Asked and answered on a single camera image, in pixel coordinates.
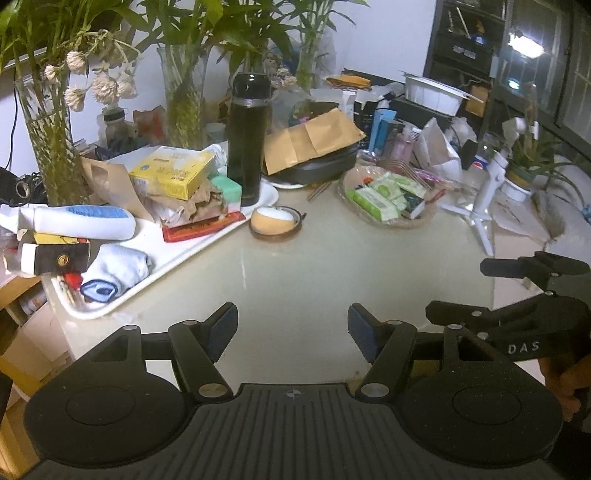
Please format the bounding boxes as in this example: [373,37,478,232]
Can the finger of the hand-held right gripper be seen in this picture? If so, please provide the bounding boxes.
[479,250,591,281]
[425,298,549,332]

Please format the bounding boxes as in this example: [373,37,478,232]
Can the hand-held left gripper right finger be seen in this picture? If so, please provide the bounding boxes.
[346,302,505,402]

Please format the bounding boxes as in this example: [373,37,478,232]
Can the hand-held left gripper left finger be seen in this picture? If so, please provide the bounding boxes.
[87,301,239,404]

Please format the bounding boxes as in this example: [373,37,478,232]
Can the person's right hand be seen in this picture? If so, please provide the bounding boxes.
[540,357,591,423]

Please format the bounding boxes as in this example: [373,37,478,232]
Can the white gimbal tripod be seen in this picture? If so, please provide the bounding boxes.
[438,117,541,257]

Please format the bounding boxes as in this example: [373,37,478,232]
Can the white tray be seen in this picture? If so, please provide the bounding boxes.
[41,152,252,320]

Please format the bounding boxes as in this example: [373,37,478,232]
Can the glass dish of packets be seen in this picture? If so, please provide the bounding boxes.
[336,165,451,229]

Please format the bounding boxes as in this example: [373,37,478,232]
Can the red packet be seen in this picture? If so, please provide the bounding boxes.
[161,212,247,244]

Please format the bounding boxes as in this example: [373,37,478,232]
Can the potted green plant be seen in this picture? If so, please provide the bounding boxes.
[501,99,591,206]

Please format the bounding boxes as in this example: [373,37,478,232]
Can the cola bottle blue label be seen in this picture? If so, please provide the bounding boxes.
[471,138,495,172]

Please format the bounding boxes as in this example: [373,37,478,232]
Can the rolled white blue socks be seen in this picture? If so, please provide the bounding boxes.
[79,244,153,304]

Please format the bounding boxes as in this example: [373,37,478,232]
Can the small dark box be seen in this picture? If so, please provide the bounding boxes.
[401,191,429,221]

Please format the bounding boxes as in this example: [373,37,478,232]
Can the round wooden white-top gadget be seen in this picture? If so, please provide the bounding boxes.
[248,205,308,240]

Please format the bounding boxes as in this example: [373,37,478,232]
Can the white green wipes packet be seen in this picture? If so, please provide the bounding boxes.
[346,186,401,223]

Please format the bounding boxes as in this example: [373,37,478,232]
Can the crumpled brown paper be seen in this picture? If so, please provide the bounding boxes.
[143,181,230,228]

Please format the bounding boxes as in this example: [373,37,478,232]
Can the mint green box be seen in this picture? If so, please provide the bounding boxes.
[208,174,244,214]

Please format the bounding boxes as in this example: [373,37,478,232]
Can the white plate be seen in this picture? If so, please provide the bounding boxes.
[240,178,281,209]

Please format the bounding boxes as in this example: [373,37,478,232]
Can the white plastic bag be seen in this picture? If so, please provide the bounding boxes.
[412,117,465,178]

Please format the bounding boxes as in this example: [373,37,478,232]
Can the wooden chopsticks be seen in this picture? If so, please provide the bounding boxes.
[307,180,334,202]

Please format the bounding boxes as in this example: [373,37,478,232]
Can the yellow cardboard box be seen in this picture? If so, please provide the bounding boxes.
[128,145,216,201]

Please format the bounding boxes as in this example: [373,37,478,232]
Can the black zip case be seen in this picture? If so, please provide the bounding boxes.
[263,145,360,186]

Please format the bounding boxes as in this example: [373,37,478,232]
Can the pink bottle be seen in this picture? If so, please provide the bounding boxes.
[392,126,417,161]

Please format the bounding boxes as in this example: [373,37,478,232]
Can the white tube blue label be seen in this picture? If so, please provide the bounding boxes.
[0,203,137,241]

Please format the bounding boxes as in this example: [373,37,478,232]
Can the white crumpled plastic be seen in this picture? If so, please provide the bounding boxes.
[202,143,230,170]

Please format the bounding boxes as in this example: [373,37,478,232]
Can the black box gold emblem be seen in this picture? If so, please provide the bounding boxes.
[17,242,91,277]

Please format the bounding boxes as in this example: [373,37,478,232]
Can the brown window paper bag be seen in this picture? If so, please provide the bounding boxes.
[79,156,157,223]

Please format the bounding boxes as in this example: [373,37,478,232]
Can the yellow pictured box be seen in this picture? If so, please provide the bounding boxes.
[31,232,89,246]

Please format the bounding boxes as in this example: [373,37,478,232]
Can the white takeaway container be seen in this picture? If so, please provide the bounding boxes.
[403,71,485,117]

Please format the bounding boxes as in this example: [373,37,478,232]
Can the black thermos bottle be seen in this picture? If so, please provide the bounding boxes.
[226,72,272,208]

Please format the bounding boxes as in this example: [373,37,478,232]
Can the blue white box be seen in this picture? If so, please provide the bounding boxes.
[368,108,399,154]

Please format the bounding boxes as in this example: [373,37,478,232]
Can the brown paper envelope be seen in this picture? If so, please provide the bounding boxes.
[262,107,366,176]

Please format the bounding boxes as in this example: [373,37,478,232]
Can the wooden shelf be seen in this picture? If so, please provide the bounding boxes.
[0,274,61,467]

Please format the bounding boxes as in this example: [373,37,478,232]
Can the orange toy packet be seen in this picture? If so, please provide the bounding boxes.
[132,105,168,145]

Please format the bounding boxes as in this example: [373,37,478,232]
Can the glass vase with bamboo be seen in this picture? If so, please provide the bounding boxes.
[124,0,278,149]
[277,0,370,93]

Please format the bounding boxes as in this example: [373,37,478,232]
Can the small glass jar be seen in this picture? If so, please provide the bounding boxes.
[96,107,134,149]

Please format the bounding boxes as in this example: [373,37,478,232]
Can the black shelf cabinet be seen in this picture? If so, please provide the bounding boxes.
[424,0,508,90]

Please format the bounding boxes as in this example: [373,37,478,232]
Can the glass vase dried flowers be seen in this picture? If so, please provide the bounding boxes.
[0,0,141,208]

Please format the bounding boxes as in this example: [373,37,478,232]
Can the yellow black pouch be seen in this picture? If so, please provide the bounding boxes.
[324,75,374,90]

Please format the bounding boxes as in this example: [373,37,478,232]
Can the black webcam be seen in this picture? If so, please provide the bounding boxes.
[0,166,44,207]

